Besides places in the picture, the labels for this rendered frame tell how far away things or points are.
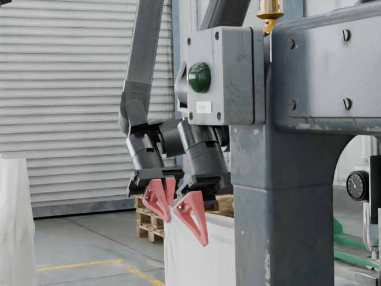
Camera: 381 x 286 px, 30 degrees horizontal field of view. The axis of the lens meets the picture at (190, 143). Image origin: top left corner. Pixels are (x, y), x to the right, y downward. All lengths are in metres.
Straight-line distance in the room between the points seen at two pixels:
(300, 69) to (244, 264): 0.21
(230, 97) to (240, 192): 0.11
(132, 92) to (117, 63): 7.20
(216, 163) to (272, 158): 0.42
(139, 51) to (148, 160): 0.25
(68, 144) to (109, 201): 0.85
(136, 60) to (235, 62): 0.83
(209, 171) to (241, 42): 0.45
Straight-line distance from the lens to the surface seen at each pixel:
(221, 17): 1.11
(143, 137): 1.39
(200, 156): 1.09
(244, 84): 0.66
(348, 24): 0.58
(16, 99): 8.26
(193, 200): 1.04
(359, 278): 0.84
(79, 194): 8.50
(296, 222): 0.69
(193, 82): 0.67
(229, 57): 0.65
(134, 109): 1.40
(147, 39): 1.50
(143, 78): 1.44
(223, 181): 1.07
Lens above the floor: 1.26
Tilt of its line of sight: 3 degrees down
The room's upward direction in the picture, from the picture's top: 2 degrees counter-clockwise
